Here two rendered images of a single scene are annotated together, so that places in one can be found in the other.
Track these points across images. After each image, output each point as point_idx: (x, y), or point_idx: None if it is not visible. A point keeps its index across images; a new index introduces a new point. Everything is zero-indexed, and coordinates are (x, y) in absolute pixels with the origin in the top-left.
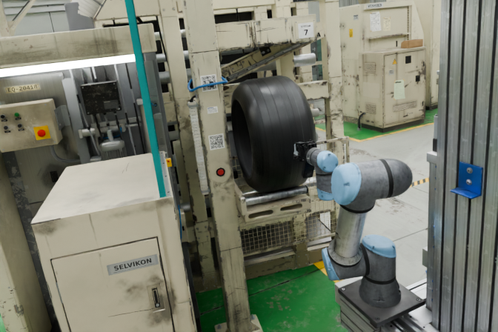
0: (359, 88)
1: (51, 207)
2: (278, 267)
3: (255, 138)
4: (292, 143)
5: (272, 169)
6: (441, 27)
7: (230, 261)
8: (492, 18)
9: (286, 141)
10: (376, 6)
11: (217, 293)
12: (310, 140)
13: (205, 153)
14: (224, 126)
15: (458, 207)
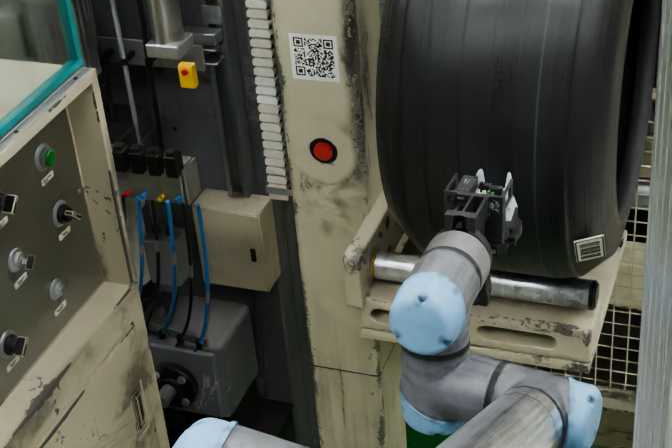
0: None
1: None
2: (623, 438)
3: (377, 103)
4: (489, 159)
5: (418, 216)
6: (658, 66)
7: (342, 401)
8: (670, 180)
9: (467, 148)
10: None
11: (413, 431)
12: (508, 183)
13: (280, 82)
14: (340, 15)
15: None
